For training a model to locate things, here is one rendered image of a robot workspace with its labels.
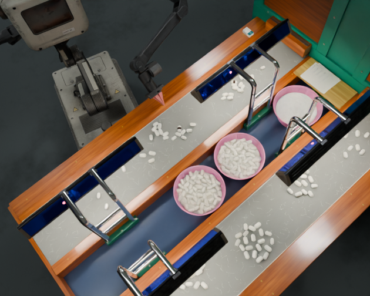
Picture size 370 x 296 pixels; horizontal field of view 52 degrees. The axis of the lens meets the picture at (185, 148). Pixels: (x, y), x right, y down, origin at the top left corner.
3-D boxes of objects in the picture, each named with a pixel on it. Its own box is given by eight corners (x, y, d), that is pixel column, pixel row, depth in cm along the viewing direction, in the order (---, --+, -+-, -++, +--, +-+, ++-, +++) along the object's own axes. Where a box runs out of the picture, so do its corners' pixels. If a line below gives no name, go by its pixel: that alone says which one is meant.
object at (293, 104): (266, 112, 216) (267, 107, 211) (293, 89, 221) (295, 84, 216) (295, 138, 208) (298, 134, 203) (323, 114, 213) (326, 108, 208)
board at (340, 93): (293, 73, 216) (293, 71, 215) (310, 58, 219) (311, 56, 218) (339, 109, 204) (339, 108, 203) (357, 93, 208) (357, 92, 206)
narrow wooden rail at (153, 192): (59, 269, 191) (50, 266, 181) (304, 66, 230) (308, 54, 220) (64, 278, 190) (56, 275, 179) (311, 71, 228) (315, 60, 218)
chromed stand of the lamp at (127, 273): (134, 279, 185) (110, 268, 144) (165, 251, 189) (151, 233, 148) (158, 311, 178) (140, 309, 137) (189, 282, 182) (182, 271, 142)
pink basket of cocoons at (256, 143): (205, 172, 205) (205, 165, 196) (226, 133, 214) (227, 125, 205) (251, 193, 198) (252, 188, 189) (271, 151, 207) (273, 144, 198)
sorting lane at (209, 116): (23, 222, 196) (21, 221, 194) (270, 31, 235) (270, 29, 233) (53, 268, 186) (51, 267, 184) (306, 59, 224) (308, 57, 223)
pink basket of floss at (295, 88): (269, 133, 212) (272, 125, 203) (271, 92, 222) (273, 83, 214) (319, 136, 208) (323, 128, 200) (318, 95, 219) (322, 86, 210)
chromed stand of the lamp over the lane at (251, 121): (223, 110, 220) (225, 62, 179) (248, 89, 224) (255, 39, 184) (246, 131, 213) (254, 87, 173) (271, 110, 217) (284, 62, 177)
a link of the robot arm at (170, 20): (174, 6, 205) (183, 2, 196) (181, 14, 208) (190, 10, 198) (125, 66, 197) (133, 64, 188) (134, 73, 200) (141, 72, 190)
